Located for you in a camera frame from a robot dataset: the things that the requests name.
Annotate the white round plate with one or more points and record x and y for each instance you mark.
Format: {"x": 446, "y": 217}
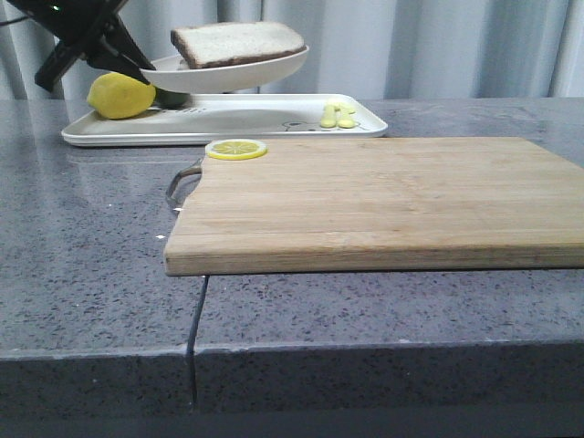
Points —
{"x": 172, "y": 74}

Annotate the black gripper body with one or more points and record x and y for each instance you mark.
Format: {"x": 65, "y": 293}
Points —
{"x": 73, "y": 22}

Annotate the yellow lemon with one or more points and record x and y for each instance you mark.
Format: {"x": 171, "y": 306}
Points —
{"x": 115, "y": 96}

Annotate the wooden cutting board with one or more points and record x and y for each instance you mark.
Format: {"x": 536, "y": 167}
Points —
{"x": 381, "y": 204}

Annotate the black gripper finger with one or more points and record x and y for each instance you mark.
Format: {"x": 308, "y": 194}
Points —
{"x": 128, "y": 45}
{"x": 100, "y": 54}

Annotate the white bread slice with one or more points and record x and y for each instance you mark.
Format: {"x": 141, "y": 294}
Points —
{"x": 235, "y": 43}

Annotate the white rectangular bear tray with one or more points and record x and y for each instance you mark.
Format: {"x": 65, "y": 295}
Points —
{"x": 210, "y": 117}

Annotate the green lime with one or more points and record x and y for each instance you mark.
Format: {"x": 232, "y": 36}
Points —
{"x": 169, "y": 99}

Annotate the yellow toy knife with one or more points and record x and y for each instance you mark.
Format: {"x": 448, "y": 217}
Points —
{"x": 345, "y": 118}

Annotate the lemon slice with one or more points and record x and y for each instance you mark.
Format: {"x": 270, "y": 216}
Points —
{"x": 235, "y": 149}

